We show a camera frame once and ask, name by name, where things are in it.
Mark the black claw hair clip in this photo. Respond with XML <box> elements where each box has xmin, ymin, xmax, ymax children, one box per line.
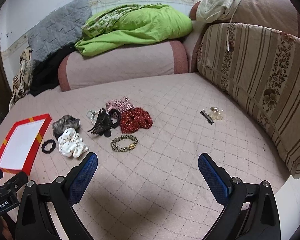
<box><xmin>89</xmin><ymin>108</ymin><xmax>113</xmax><ymax>138</ymax></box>

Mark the red white checked scrunchie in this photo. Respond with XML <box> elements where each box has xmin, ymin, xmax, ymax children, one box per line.
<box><xmin>106</xmin><ymin>96</ymin><xmax>134</xmax><ymax>113</ymax></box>

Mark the clear plastic hair clip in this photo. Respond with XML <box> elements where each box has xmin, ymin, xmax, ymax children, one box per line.
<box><xmin>209</xmin><ymin>107</ymin><xmax>224</xmax><ymax>121</ymax></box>

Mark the pink quilted bolster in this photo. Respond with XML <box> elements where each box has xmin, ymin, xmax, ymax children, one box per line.
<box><xmin>58</xmin><ymin>40</ymin><xmax>189</xmax><ymax>92</ymax></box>

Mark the white dotted scrunchie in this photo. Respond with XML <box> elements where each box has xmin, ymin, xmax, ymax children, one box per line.
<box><xmin>58</xmin><ymin>128</ymin><xmax>89</xmax><ymax>158</ymax></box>

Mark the small black scrunchie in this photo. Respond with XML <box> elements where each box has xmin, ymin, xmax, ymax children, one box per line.
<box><xmin>42</xmin><ymin>139</ymin><xmax>56</xmax><ymax>154</ymax></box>

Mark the striped floral cushion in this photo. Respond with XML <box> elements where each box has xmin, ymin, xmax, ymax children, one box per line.
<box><xmin>197</xmin><ymin>23</ymin><xmax>300</xmax><ymax>179</ymax></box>

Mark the red white shallow box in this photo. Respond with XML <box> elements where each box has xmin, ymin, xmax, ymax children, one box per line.
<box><xmin>0</xmin><ymin>113</ymin><xmax>52</xmax><ymax>176</ymax></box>

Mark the grey metallic scrunchie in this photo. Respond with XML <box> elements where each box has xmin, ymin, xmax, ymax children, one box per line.
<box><xmin>52</xmin><ymin>115</ymin><xmax>79</xmax><ymax>139</ymax></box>

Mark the grey quilted pillow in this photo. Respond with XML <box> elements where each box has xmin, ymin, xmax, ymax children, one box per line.
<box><xmin>27</xmin><ymin>0</ymin><xmax>92</xmax><ymax>68</ymax></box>

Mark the cream floral cloth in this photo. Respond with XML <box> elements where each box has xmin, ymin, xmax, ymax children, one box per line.
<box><xmin>195</xmin><ymin>0</ymin><xmax>241</xmax><ymax>23</ymax></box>

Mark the red polka dot scrunchie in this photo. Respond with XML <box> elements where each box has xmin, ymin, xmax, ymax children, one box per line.
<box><xmin>120</xmin><ymin>107</ymin><xmax>153</xmax><ymax>134</ymax></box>

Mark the white pearl bracelet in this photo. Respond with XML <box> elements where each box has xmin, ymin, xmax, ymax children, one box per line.
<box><xmin>86</xmin><ymin>109</ymin><xmax>101</xmax><ymax>126</ymax></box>

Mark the leaf patterned cloth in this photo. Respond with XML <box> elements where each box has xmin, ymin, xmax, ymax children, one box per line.
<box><xmin>9</xmin><ymin>47</ymin><xmax>32</xmax><ymax>110</ymax></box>

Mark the green blanket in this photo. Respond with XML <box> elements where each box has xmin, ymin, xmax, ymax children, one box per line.
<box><xmin>75</xmin><ymin>4</ymin><xmax>192</xmax><ymax>57</ymax></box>

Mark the black coil hair tie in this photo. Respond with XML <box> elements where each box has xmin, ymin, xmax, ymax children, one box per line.
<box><xmin>107</xmin><ymin>108</ymin><xmax>122</xmax><ymax>130</ymax></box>

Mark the black cloth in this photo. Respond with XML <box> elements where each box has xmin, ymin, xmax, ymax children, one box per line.
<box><xmin>30</xmin><ymin>43</ymin><xmax>76</xmax><ymax>96</ymax></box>

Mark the pink quilted bed cover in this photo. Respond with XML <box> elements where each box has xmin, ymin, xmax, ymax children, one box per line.
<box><xmin>0</xmin><ymin>73</ymin><xmax>289</xmax><ymax>239</ymax></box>

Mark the gold braided bracelet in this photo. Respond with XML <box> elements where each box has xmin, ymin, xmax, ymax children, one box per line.
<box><xmin>110</xmin><ymin>134</ymin><xmax>139</xmax><ymax>153</ymax></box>

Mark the black flat hair clip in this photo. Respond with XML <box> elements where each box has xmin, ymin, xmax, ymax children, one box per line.
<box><xmin>200</xmin><ymin>109</ymin><xmax>214</xmax><ymax>125</ymax></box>

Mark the brown sofa cushion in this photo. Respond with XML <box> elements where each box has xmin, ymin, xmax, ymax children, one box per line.
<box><xmin>190</xmin><ymin>0</ymin><xmax>300</xmax><ymax>38</ymax></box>

